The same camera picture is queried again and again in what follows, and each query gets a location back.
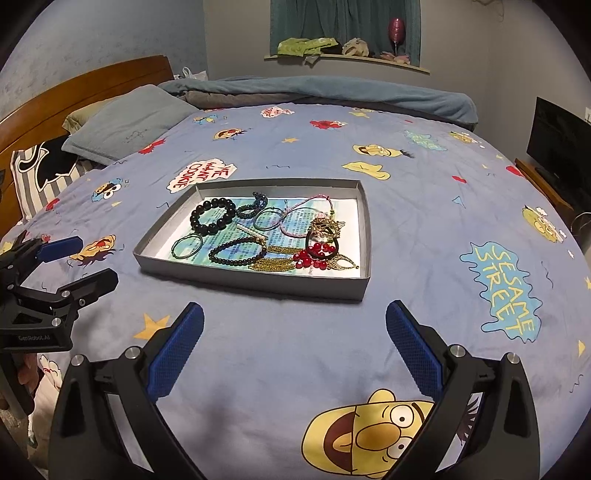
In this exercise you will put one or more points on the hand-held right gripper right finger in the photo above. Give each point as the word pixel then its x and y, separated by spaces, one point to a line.
pixel 413 353

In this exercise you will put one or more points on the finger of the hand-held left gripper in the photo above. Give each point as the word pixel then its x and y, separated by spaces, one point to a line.
pixel 60 248
pixel 99 281

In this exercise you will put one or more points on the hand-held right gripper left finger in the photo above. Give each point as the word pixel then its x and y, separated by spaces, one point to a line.
pixel 178 353

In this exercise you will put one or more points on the grey cardboard tray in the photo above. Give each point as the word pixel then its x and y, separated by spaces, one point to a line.
pixel 207 281

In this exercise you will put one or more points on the white fleece garment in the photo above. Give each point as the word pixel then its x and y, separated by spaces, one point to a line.
pixel 46 397

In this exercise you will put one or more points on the striped pillow with black figure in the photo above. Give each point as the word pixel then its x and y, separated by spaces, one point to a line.
pixel 32 180

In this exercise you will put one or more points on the gold filigree earring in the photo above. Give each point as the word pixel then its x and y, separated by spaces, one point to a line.
pixel 344 264

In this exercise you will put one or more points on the blue printed paper sheet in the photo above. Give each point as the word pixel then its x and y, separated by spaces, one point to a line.
pixel 217 240

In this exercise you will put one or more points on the cartoon printed bed sheet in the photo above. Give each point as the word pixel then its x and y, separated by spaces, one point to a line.
pixel 415 230

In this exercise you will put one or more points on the olive pillow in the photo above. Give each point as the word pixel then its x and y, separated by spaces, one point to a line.
pixel 81 117

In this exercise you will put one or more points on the blue-grey pillow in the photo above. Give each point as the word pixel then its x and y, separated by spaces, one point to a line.
pixel 134 122

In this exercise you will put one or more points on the gold ornate brooch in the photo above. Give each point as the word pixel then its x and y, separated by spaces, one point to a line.
pixel 324 228

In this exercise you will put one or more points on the wooden headboard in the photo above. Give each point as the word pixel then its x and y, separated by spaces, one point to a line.
pixel 83 87

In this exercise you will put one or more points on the wooden television stand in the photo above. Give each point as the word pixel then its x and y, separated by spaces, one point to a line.
pixel 540 182

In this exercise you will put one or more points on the white plastic bag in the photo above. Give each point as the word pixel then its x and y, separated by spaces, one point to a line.
pixel 194 74

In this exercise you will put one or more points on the grey folded blanket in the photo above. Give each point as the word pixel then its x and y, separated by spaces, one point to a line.
pixel 231 99

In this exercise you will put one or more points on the black television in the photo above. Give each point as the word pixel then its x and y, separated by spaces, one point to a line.
pixel 561 143

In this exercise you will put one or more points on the blue folded duvet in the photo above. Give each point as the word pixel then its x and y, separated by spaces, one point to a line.
pixel 369 94

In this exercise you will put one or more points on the window sill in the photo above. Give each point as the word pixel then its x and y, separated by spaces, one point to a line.
pixel 411 68

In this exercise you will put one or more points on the pink cloth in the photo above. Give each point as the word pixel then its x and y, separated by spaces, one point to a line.
pixel 397 57

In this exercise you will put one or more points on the green cloth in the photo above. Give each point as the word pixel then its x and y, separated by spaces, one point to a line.
pixel 300 46

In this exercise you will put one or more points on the beige cloth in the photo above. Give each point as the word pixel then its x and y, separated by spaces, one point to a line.
pixel 355 47

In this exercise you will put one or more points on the green curtain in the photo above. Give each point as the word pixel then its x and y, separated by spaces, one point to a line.
pixel 332 21

